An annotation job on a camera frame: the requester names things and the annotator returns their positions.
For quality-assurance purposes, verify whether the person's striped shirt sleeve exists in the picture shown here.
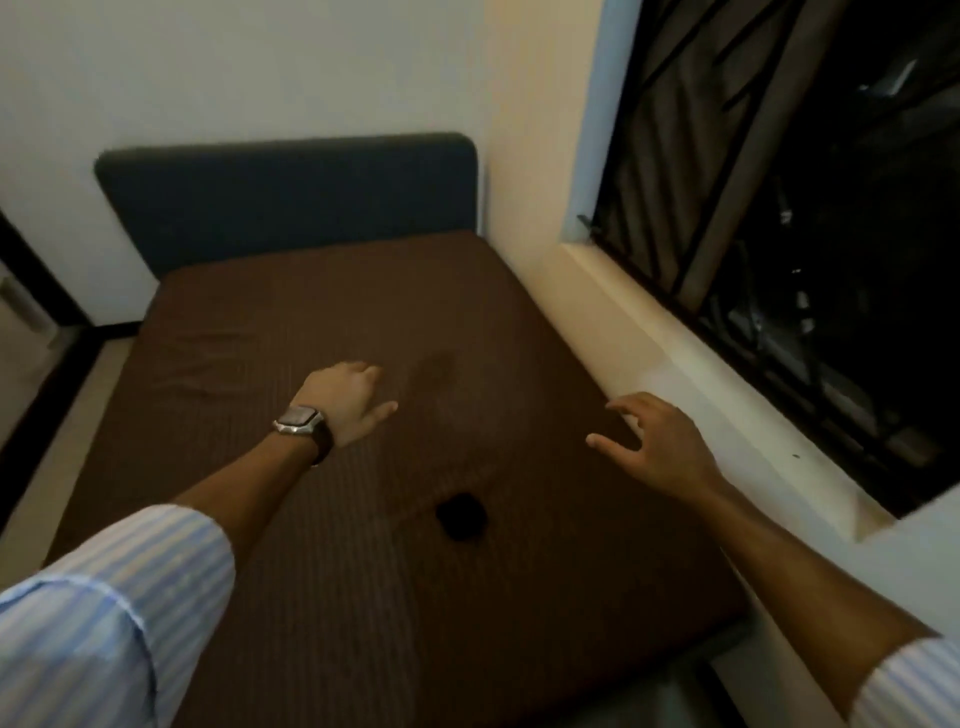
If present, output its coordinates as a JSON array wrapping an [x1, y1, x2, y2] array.
[[0, 503, 238, 728], [849, 636, 960, 728]]

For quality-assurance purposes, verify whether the person's right striped shirt sleeve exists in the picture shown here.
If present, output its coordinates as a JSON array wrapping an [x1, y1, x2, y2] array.
[[849, 636, 960, 728]]

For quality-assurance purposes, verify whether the dark blue padded headboard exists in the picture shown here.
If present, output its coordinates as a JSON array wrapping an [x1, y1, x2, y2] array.
[[94, 132, 480, 282]]

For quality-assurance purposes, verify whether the black metal window grille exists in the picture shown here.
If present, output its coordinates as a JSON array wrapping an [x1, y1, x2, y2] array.
[[576, 0, 960, 519]]

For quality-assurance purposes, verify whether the person's right forearm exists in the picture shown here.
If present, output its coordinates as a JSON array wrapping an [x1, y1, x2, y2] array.
[[693, 480, 942, 717]]

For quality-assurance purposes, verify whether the small black object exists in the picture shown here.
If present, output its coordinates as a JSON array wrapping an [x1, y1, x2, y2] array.
[[435, 492, 490, 541]]

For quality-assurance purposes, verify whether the dark door frame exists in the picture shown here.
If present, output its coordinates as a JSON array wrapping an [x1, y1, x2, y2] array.
[[0, 208, 106, 530]]

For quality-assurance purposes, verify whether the person's left forearm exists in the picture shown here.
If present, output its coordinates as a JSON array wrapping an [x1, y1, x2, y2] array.
[[172, 432, 318, 556]]

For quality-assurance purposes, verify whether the person's left hand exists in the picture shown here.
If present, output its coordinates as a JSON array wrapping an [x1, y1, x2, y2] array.
[[291, 361, 399, 452]]

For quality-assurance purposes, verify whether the brown window frame bar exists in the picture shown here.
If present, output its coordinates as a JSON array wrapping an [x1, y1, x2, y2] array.
[[681, 0, 852, 310]]

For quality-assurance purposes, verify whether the person's right hand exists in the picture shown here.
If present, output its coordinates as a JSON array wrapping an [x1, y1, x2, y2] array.
[[585, 391, 727, 505]]

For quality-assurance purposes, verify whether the person's left striped shirt sleeve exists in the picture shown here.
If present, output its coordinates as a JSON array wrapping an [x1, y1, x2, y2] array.
[[0, 503, 238, 728]]

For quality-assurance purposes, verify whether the silver wristwatch with dark strap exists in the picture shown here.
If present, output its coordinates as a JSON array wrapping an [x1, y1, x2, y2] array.
[[271, 405, 335, 467]]

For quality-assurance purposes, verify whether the brown bed sheet on mattress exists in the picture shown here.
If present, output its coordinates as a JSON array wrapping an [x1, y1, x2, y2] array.
[[43, 229, 755, 728]]

